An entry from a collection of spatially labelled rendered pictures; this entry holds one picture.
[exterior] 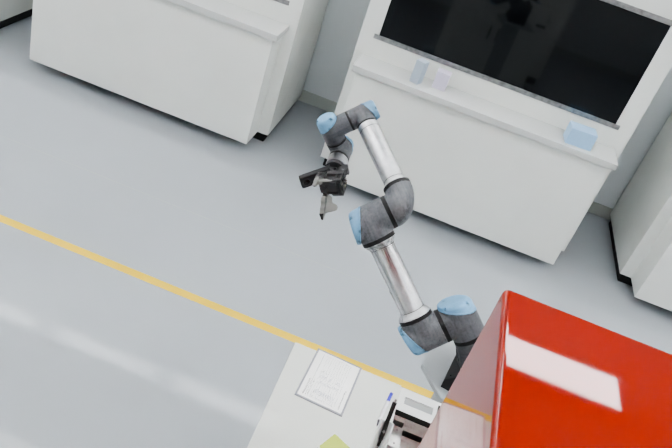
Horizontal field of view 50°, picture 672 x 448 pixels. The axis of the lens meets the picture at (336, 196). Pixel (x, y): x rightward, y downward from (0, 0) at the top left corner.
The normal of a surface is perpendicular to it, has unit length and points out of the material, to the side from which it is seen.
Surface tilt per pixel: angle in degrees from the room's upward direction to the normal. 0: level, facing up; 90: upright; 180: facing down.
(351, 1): 90
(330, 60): 90
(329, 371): 0
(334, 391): 0
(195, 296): 0
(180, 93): 90
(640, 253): 90
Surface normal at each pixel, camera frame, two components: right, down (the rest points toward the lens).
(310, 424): 0.28, -0.81
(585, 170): -0.25, 0.47
